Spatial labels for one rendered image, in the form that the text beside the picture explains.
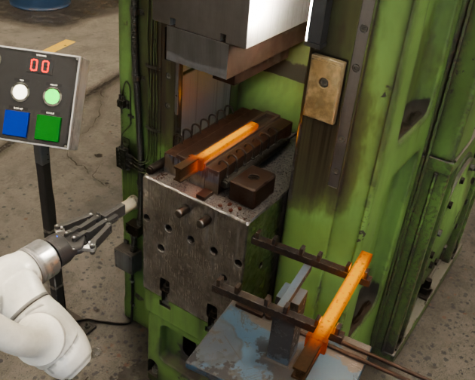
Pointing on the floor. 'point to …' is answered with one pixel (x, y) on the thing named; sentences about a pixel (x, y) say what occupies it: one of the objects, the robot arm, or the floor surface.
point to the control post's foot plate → (83, 323)
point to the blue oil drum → (40, 4)
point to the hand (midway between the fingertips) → (113, 214)
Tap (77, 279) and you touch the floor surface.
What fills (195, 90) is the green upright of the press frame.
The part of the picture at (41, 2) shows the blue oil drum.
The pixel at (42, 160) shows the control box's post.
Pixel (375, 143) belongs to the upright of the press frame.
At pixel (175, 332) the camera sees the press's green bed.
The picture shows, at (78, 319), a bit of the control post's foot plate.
